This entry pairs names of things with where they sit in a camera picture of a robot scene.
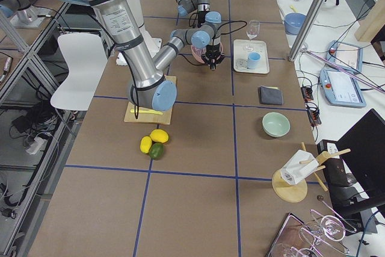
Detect blue plastic bowl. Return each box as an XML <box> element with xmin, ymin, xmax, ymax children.
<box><xmin>284</xmin><ymin>13</ymin><xmax>306</xmax><ymax>35</ymax></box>

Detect wooden cup stand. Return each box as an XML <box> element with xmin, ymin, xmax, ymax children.
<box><xmin>272</xmin><ymin>142</ymin><xmax>351</xmax><ymax>203</ymax></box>

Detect aluminium frame post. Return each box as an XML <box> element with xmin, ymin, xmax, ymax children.
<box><xmin>288</xmin><ymin>0</ymin><xmax>325</xmax><ymax>62</ymax></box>

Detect clear wine glass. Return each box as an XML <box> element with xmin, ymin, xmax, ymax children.
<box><xmin>243</xmin><ymin>20</ymin><xmax>260</xmax><ymax>52</ymax></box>

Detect light blue cup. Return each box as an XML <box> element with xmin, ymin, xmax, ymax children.
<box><xmin>247</xmin><ymin>52</ymin><xmax>260</xmax><ymax>70</ymax></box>

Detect black monitor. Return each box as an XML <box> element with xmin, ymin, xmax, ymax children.
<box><xmin>332</xmin><ymin>108</ymin><xmax>385</xmax><ymax>218</ymax></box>

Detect near teach pendant tablet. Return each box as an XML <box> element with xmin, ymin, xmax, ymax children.
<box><xmin>319</xmin><ymin>68</ymin><xmax>366</xmax><ymax>108</ymax></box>

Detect teach pendant tablet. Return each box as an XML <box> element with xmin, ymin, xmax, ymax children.
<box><xmin>326</xmin><ymin>40</ymin><xmax>363</xmax><ymax>74</ymax></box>
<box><xmin>319</xmin><ymin>68</ymin><xmax>366</xmax><ymax>108</ymax></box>

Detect wooden cutting board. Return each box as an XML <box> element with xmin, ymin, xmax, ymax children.
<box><xmin>124</xmin><ymin>76</ymin><xmax>177</xmax><ymax>125</ymax></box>

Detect white serving tray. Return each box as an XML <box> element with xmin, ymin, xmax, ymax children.
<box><xmin>233</xmin><ymin>40</ymin><xmax>270</xmax><ymax>74</ymax></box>

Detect white plastic chair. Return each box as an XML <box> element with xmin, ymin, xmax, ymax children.
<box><xmin>51</xmin><ymin>33</ymin><xmax>108</xmax><ymax>111</ymax></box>

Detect green lime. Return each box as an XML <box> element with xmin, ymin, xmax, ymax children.
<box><xmin>149</xmin><ymin>143</ymin><xmax>164</xmax><ymax>159</ymax></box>

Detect white paper bag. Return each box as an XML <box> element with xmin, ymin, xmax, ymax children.
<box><xmin>280</xmin><ymin>150</ymin><xmax>319</xmax><ymax>185</ymax></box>

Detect far teach pendant tablet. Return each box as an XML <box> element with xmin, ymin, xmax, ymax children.
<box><xmin>326</xmin><ymin>40</ymin><xmax>363</xmax><ymax>74</ymax></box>

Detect green ceramic bowl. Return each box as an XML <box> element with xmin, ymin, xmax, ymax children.
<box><xmin>262</xmin><ymin>112</ymin><xmax>291</xmax><ymax>138</ymax></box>

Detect pink bowl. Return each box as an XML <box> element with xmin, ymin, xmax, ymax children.
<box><xmin>191</xmin><ymin>41</ymin><xmax>223</xmax><ymax>64</ymax></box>

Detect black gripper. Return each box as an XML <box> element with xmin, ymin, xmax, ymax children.
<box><xmin>201</xmin><ymin>45</ymin><xmax>225</xmax><ymax>69</ymax></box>
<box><xmin>197</xmin><ymin>10</ymin><xmax>209</xmax><ymax>27</ymax></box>

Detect grey folded cloth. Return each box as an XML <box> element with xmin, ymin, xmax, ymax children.
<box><xmin>258</xmin><ymin>86</ymin><xmax>283</xmax><ymax>105</ymax></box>

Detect yellow lemon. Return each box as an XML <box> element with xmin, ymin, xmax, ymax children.
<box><xmin>150</xmin><ymin>129</ymin><xmax>169</xmax><ymax>143</ymax></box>
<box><xmin>140</xmin><ymin>136</ymin><xmax>153</xmax><ymax>154</ymax></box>

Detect clear ice cubes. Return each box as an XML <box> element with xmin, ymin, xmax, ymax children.
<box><xmin>192</xmin><ymin>46</ymin><xmax>206</xmax><ymax>55</ymax></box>

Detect yellow plastic spoon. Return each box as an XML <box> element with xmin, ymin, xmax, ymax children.
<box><xmin>289</xmin><ymin>5</ymin><xmax>299</xmax><ymax>13</ymax></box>

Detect yellow plastic knife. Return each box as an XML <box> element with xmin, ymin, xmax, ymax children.
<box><xmin>129</xmin><ymin>109</ymin><xmax>164</xmax><ymax>115</ymax></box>

